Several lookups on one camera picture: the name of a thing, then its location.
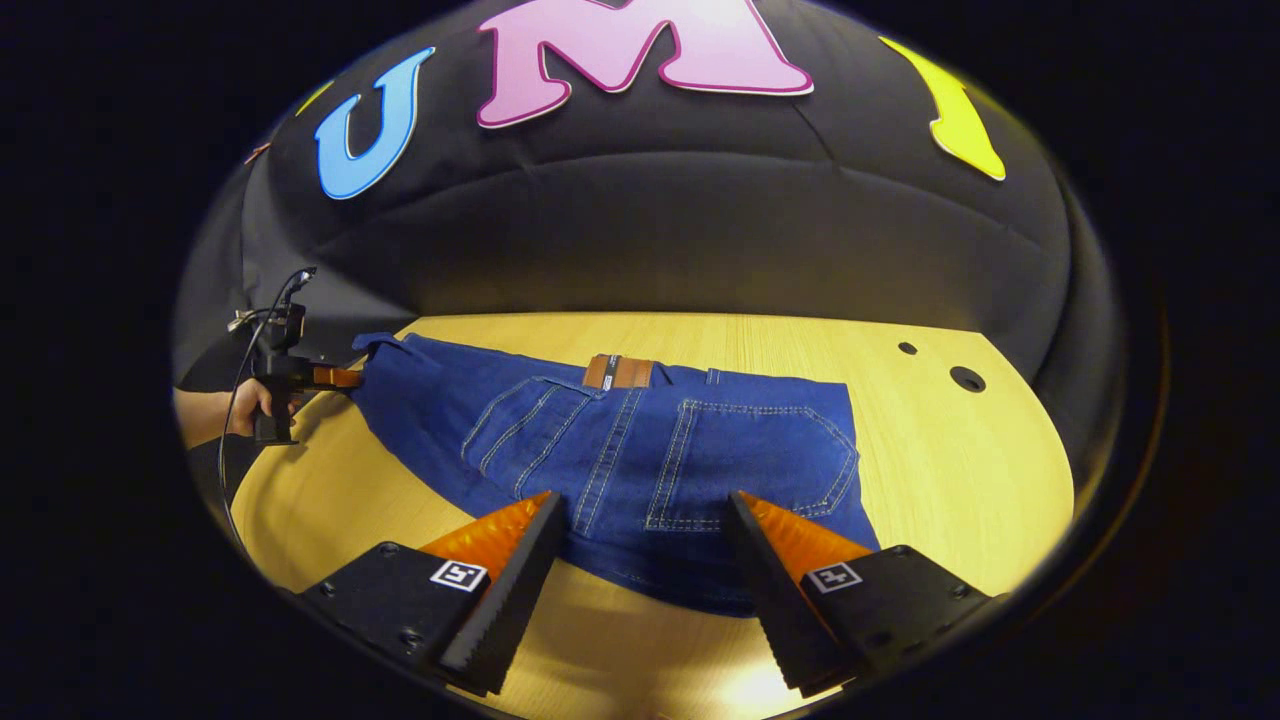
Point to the black backdrop cloth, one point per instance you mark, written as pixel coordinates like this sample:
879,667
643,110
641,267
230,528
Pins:
650,200

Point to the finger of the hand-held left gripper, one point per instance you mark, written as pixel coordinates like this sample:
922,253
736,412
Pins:
335,377

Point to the blue jeans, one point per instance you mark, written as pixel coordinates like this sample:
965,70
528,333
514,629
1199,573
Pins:
620,450

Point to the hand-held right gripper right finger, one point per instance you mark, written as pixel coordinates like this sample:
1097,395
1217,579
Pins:
770,600

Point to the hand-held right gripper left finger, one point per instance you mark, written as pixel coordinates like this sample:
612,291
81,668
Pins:
515,595

